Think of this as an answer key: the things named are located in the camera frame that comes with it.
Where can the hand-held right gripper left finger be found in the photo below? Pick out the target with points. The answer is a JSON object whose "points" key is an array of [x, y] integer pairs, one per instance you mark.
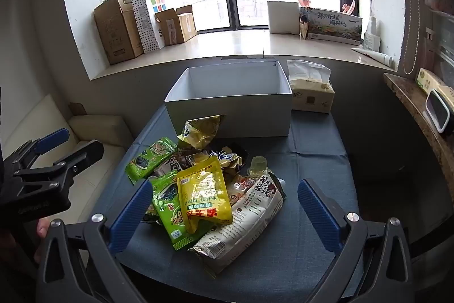
{"points": [[131, 214]]}

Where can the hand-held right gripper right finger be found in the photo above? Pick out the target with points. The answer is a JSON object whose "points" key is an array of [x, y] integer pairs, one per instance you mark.
{"points": [[319, 217]]}

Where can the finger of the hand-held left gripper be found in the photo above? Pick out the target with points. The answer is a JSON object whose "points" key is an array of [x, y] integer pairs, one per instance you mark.
{"points": [[53, 139], [85, 152]]}

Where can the green seaweed snack packet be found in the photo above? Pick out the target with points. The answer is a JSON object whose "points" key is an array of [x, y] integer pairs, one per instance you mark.
{"points": [[170, 214], [152, 157]]}

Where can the white rice cracker bag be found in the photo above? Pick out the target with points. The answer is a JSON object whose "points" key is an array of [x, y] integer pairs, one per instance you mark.
{"points": [[244, 225]]}

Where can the yellow snack pouch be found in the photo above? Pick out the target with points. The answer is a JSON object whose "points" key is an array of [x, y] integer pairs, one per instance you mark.
{"points": [[204, 193]]}

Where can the golden snack packet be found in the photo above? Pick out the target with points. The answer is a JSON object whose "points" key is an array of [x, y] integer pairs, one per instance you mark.
{"points": [[200, 131]]}

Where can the white cardboard box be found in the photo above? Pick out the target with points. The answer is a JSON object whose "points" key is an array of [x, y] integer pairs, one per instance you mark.
{"points": [[230, 115]]}

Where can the person's left hand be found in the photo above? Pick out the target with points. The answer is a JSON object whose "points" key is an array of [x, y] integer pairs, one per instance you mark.
{"points": [[43, 228]]}

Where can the cream sofa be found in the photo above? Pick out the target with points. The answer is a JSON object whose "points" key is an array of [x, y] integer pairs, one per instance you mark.
{"points": [[99, 129]]}

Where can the dark blue tablecloth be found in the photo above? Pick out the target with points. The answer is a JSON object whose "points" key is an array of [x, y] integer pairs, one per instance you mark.
{"points": [[305, 161]]}

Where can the brown snack packet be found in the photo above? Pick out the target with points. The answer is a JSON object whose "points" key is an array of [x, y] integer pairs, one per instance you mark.
{"points": [[177, 164]]}

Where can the round cake packet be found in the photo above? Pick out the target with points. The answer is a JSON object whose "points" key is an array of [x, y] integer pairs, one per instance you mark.
{"points": [[241, 187]]}

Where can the black packet blue white logo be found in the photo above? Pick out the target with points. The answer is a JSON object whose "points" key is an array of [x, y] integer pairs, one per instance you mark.
{"points": [[227, 155]]}

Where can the soft tissue pack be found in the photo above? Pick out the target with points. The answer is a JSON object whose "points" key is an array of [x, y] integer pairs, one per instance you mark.
{"points": [[312, 97]]}

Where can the large brown cardboard box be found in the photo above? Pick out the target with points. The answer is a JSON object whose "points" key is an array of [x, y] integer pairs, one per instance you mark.
{"points": [[117, 33]]}

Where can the stone side shelf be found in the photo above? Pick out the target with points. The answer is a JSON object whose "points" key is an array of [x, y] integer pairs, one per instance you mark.
{"points": [[411, 111]]}

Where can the polka dot paper bag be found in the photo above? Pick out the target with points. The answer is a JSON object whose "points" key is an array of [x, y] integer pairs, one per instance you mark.
{"points": [[145, 19]]}

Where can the tall beige cardboard box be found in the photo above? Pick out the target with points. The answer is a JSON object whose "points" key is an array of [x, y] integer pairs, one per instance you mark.
{"points": [[124, 1]]}

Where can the small open cardboard box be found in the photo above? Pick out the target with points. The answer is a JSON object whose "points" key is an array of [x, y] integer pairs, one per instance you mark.
{"points": [[177, 26]]}

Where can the white framed tablet device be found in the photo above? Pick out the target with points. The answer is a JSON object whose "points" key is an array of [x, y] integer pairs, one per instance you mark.
{"points": [[439, 111]]}

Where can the white tube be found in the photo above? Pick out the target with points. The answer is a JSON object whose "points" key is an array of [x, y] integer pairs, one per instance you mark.
{"points": [[372, 55]]}

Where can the boxes on side shelf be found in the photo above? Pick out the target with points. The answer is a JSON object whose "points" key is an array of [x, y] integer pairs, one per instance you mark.
{"points": [[431, 81]]}

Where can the marble windowsill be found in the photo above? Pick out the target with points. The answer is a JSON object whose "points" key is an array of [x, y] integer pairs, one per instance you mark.
{"points": [[230, 44]]}

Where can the small brown paper bag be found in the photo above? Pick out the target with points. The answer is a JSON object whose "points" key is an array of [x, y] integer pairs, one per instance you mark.
{"points": [[304, 30]]}

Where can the printed landscape carton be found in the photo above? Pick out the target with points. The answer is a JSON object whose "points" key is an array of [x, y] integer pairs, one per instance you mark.
{"points": [[333, 26]]}

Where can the white foam box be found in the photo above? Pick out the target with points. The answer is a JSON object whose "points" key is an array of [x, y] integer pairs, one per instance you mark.
{"points": [[283, 17]]}

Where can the clear plastic storage drawers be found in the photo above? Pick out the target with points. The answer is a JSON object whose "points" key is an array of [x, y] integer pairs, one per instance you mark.
{"points": [[443, 40]]}

